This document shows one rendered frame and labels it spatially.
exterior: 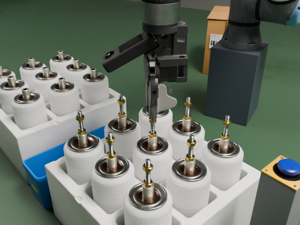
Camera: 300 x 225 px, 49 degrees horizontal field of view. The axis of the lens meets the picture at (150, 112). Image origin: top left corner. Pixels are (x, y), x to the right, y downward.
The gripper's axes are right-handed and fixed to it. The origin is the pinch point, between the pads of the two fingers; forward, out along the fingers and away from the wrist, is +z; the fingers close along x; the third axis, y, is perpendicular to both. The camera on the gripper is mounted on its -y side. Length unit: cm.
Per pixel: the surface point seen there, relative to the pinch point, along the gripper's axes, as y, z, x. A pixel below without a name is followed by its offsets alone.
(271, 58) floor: 89, 35, 113
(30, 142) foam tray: -33.1, 19.5, 20.5
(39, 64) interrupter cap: -34, 9, 56
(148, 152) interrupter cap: -0.7, 8.9, -3.0
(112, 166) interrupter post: -9.2, 8.2, -7.7
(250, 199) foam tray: 23.7, 22.0, -8.0
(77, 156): -16.9, 9.7, -1.2
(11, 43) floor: -73, 34, 165
